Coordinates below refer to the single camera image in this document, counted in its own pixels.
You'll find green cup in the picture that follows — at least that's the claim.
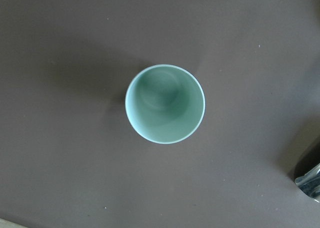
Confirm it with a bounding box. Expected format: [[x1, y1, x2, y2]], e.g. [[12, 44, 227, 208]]
[[124, 64, 206, 144]]

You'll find metal scoop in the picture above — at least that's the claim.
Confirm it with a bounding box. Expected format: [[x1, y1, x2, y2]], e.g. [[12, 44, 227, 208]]
[[294, 164, 320, 203]]

